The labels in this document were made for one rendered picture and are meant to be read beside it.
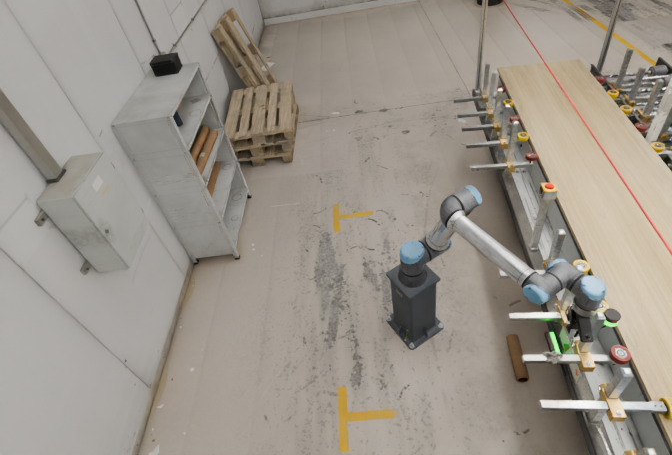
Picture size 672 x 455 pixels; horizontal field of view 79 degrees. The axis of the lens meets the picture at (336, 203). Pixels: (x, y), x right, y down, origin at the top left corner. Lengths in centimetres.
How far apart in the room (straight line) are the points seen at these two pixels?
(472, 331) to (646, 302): 120
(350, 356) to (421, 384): 53
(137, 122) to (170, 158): 34
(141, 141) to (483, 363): 287
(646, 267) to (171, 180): 314
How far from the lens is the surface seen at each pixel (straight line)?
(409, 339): 320
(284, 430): 310
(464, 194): 214
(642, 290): 262
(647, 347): 243
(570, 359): 232
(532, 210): 326
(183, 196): 355
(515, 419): 308
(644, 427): 248
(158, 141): 326
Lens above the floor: 284
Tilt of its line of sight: 42 degrees down
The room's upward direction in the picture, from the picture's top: 12 degrees counter-clockwise
